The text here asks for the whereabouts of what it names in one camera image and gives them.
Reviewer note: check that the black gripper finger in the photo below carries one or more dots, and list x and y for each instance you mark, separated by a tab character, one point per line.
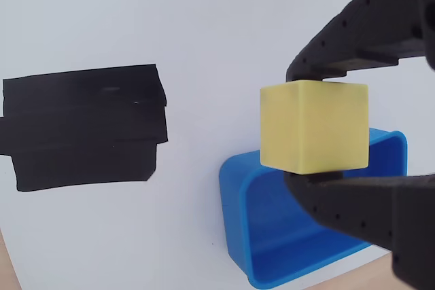
380	212
360	35

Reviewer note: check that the yellow cube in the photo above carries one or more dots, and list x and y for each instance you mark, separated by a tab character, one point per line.
312	127

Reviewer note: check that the blue rectangular bin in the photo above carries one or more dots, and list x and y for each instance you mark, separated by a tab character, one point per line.
268	235

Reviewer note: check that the white board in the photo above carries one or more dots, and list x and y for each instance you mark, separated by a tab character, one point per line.
190	25

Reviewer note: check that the black tape patch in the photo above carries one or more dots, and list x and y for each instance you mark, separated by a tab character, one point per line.
85	127

